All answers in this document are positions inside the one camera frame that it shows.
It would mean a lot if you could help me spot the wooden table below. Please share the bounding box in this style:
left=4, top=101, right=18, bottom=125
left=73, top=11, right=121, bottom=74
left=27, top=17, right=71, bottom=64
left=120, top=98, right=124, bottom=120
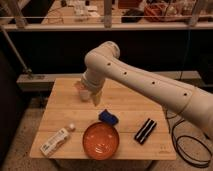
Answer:
left=30, top=78, right=176, bottom=160

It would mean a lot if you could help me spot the black white striped block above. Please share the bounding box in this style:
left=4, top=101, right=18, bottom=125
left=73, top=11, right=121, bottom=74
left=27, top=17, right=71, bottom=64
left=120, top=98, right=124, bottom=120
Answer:
left=134, top=118, right=157, bottom=144

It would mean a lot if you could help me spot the white squeeze bottle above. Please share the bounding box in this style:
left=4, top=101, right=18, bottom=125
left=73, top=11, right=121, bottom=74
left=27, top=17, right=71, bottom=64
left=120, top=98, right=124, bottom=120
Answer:
left=40, top=124, right=75, bottom=157

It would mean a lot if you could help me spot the orange round plate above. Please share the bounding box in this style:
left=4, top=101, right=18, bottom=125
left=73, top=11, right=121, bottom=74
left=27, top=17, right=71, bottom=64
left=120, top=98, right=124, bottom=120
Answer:
left=82, top=122, right=119, bottom=160

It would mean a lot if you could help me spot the grey low ledge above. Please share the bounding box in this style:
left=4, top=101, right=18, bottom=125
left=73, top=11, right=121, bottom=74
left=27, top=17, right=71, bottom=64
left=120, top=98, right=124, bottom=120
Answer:
left=17, top=71, right=205, bottom=92

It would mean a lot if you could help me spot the blue cloth piece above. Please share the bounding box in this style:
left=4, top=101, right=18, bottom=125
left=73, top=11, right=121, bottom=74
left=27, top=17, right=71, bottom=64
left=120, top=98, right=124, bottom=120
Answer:
left=98, top=109, right=119, bottom=126

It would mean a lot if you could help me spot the black object on shelf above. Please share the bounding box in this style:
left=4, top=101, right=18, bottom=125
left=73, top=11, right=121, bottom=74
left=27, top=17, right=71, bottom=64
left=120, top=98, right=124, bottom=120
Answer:
left=121, top=9, right=144, bottom=23

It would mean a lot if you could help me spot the metal diagonal pole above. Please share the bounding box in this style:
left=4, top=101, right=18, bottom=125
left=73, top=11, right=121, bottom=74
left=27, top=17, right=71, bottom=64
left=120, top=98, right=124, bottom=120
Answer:
left=0, top=26, right=33, bottom=78

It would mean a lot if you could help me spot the pink plastic cup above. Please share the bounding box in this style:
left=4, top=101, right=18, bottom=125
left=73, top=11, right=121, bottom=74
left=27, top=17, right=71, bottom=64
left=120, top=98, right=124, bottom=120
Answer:
left=75, top=81, right=91, bottom=101

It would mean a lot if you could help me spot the black floor cable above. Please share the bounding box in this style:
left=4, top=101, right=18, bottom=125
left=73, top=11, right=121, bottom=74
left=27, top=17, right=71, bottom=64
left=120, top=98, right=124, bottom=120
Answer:
left=164, top=108, right=213, bottom=169

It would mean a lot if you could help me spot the red basket on shelf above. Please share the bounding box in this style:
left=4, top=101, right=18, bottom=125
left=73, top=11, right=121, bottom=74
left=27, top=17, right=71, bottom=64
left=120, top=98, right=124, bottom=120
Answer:
left=144, top=4, right=178, bottom=22

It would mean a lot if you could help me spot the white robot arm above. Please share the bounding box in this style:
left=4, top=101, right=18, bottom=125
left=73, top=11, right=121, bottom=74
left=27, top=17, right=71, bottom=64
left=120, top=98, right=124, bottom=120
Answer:
left=82, top=41, right=213, bottom=141

